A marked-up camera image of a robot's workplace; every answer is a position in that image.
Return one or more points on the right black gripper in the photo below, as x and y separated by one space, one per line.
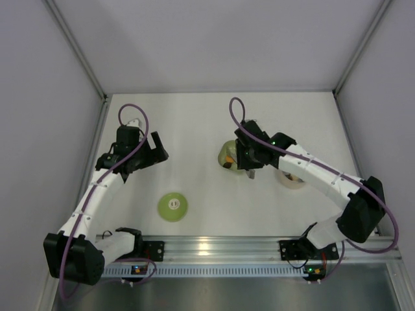
244 162

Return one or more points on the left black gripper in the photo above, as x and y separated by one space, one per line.
150 155

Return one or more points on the metal tongs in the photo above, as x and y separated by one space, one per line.
251 173

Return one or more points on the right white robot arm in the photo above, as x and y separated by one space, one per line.
360 200

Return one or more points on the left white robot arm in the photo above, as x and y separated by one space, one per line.
73 253

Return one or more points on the steel bowl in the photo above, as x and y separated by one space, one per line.
292 182

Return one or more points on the green round lid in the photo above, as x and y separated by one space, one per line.
172 207

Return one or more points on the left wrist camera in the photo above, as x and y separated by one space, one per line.
135 123

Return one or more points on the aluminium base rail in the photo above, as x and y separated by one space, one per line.
255 250

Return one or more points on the slotted cable duct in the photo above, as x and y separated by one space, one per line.
203 270

